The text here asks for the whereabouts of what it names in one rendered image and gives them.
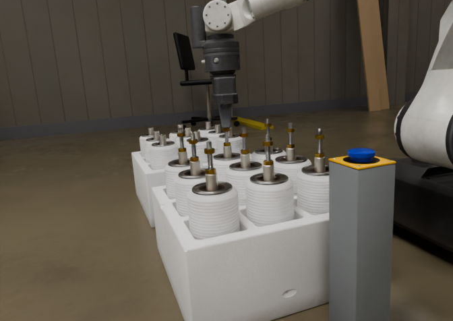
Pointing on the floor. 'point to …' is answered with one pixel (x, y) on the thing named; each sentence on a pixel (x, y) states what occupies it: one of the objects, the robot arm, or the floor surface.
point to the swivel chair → (186, 61)
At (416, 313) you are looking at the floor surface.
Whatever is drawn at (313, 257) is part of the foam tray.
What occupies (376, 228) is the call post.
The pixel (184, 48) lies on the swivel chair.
